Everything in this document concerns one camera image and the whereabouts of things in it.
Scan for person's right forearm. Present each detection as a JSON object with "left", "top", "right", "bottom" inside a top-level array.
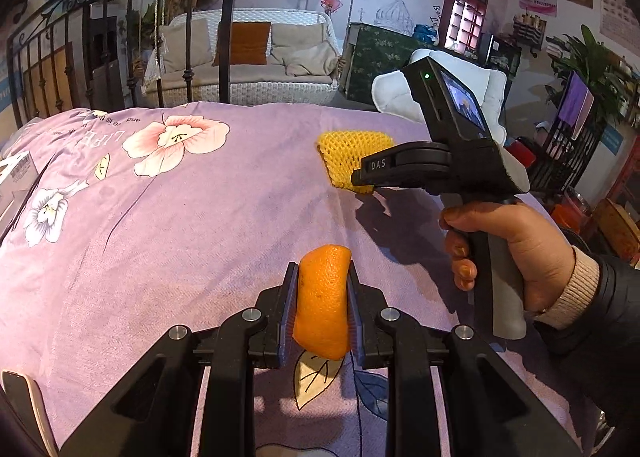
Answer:
[{"left": 531, "top": 243, "right": 640, "bottom": 419}]

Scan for orange bucket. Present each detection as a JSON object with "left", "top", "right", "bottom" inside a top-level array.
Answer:
[{"left": 551, "top": 192, "right": 594, "bottom": 234}]

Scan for yellow foam fruit net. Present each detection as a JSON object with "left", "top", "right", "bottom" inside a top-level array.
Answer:
[{"left": 316, "top": 131, "right": 397, "bottom": 196}]

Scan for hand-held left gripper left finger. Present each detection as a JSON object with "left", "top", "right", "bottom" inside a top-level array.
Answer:
[{"left": 60, "top": 261, "right": 302, "bottom": 457}]

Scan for white padded lounge chair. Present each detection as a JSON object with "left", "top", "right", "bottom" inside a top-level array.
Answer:
[{"left": 372, "top": 48, "right": 509, "bottom": 139}]

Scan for red bag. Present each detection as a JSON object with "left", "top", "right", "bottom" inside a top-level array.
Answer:
[{"left": 505, "top": 136, "right": 537, "bottom": 164}]

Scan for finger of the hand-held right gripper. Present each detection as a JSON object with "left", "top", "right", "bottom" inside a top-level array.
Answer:
[{"left": 351, "top": 141, "right": 453, "bottom": 189}]

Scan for white cardboard box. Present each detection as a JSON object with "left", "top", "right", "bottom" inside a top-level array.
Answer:
[{"left": 0, "top": 152, "right": 42, "bottom": 239}]

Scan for small shelf with bottles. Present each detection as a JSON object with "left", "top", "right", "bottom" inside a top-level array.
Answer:
[{"left": 515, "top": 11, "right": 547, "bottom": 59}]

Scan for purple towel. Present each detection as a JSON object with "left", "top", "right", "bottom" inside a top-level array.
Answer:
[{"left": 557, "top": 72, "right": 597, "bottom": 139}]

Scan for red telephone booth cabinet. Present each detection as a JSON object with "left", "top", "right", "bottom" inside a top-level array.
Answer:
[{"left": 440, "top": 0, "right": 502, "bottom": 59}]

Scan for black water dispenser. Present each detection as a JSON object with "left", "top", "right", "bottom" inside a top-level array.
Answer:
[{"left": 90, "top": 17, "right": 127, "bottom": 111}]

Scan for black metal bed headboard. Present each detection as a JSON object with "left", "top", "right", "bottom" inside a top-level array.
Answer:
[{"left": 7, "top": 0, "right": 242, "bottom": 129}]

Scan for small beige cushion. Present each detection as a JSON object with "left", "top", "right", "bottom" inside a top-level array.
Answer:
[{"left": 160, "top": 17, "right": 214, "bottom": 81}]

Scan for black metal rack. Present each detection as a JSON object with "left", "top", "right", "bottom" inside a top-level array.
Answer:
[{"left": 530, "top": 102, "right": 607, "bottom": 194}]

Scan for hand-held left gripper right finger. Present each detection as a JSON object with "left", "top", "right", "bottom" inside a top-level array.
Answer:
[{"left": 347, "top": 259, "right": 584, "bottom": 457}]

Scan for green potted plant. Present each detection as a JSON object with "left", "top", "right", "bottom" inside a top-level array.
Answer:
[{"left": 545, "top": 24, "right": 637, "bottom": 109}]

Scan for orange cushion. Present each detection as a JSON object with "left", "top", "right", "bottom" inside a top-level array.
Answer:
[{"left": 215, "top": 22, "right": 272, "bottom": 67}]

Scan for white flat device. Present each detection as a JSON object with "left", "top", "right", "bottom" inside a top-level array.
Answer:
[{"left": 0, "top": 369, "right": 59, "bottom": 457}]

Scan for white wicker sofa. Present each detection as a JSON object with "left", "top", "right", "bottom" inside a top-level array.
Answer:
[{"left": 145, "top": 8, "right": 344, "bottom": 109}]

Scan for large beige cushion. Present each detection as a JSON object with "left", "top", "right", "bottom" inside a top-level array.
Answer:
[{"left": 270, "top": 23, "right": 342, "bottom": 78}]

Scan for purple floral blanket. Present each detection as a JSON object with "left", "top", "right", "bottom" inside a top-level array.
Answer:
[{"left": 0, "top": 102, "right": 603, "bottom": 457}]

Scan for person's right hand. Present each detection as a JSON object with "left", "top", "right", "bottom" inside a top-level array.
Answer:
[{"left": 439, "top": 202, "right": 577, "bottom": 316}]

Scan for orange fruit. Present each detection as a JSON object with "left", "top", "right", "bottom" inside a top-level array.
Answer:
[{"left": 292, "top": 245, "right": 353, "bottom": 361}]

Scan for green patterned cabinet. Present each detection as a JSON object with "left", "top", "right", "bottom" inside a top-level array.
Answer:
[{"left": 340, "top": 22, "right": 434, "bottom": 106}]

